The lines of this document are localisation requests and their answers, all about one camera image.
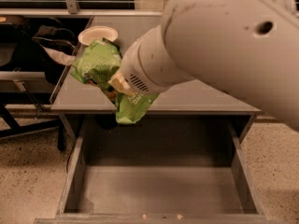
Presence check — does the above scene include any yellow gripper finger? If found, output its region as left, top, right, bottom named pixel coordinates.
left=108, top=70, right=135, bottom=96

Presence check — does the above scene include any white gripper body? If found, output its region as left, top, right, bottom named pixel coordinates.
left=120, top=25, right=193, bottom=94

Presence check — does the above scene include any green rice chip bag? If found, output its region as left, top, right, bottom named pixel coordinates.
left=71, top=38, right=159, bottom=125

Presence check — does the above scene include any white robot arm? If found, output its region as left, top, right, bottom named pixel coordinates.
left=109, top=0, right=299, bottom=130

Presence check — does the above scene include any dark bag on left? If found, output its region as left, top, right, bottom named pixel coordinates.
left=33, top=25, right=77, bottom=84

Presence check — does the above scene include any open grey top drawer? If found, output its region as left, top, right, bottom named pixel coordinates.
left=34, top=118, right=284, bottom=224

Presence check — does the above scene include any white paper bowl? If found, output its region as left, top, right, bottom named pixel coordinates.
left=78, top=26, right=119, bottom=46

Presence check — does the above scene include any metal window railing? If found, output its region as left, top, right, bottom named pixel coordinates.
left=0, top=0, right=168, bottom=18

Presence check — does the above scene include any black office chair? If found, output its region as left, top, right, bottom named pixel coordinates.
left=0, top=15, right=66, bottom=151

